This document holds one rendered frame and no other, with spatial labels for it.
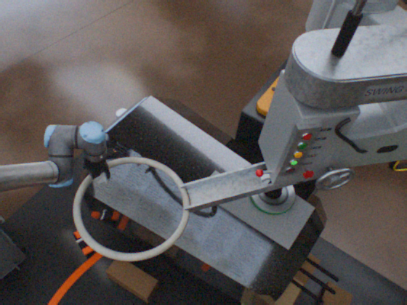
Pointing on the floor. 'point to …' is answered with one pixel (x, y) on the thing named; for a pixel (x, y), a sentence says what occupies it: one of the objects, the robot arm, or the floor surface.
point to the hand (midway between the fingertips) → (104, 176)
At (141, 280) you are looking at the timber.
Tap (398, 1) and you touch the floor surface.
